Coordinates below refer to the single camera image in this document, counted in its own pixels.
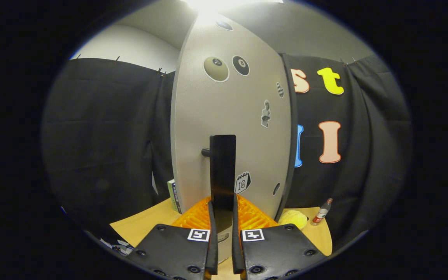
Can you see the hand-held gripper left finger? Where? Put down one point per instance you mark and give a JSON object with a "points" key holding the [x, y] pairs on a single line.
{"points": [[169, 249]]}

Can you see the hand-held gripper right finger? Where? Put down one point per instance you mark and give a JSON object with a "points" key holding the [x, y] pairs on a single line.
{"points": [[278, 249]]}

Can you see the beige shoe cabinet door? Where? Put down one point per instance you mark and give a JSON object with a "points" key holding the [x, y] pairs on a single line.
{"points": [[208, 116]]}

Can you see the yellow soft object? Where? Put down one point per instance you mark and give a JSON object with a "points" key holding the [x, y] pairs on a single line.
{"points": [[293, 218]]}

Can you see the white blue printed object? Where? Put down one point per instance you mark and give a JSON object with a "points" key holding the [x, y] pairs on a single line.
{"points": [[117, 245]]}

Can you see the blue book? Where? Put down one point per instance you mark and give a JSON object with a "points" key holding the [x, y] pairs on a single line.
{"points": [[175, 196]]}

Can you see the clear plastic water bottle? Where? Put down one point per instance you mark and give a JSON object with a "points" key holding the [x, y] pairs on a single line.
{"points": [[321, 212]]}

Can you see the green book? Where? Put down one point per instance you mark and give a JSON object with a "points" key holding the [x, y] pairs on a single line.
{"points": [[169, 190]]}

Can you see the black backdrop cloth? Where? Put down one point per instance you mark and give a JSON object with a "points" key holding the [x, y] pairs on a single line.
{"points": [[99, 136]]}

